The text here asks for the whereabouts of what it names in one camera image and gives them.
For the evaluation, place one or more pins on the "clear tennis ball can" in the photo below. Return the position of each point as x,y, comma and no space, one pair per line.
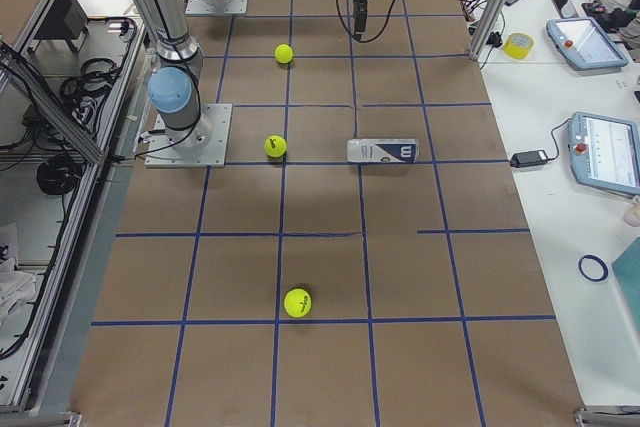
382,150

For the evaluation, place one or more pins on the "tennis ball near base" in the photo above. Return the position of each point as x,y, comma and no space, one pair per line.
283,54
297,303

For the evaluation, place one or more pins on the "middle tennis ball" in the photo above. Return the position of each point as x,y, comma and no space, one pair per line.
275,146

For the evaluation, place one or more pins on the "yellow tape roll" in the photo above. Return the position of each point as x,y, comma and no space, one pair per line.
518,45

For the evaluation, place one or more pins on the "black smartphone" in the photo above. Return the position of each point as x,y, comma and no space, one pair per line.
565,9

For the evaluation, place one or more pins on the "black power adapter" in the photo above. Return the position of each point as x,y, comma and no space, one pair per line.
532,158

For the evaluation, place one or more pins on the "far teach pendant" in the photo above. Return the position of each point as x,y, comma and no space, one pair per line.
584,44

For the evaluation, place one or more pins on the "teach pendant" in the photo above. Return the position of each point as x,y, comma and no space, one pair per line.
604,152
584,44

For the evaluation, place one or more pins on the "near teach pendant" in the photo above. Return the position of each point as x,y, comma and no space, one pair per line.
604,152

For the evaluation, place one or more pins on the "teal box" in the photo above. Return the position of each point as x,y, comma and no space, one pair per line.
626,271

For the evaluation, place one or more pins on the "white cloth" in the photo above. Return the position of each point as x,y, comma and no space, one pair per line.
17,287

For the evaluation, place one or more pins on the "aluminium frame post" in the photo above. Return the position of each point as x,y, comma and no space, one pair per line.
495,2

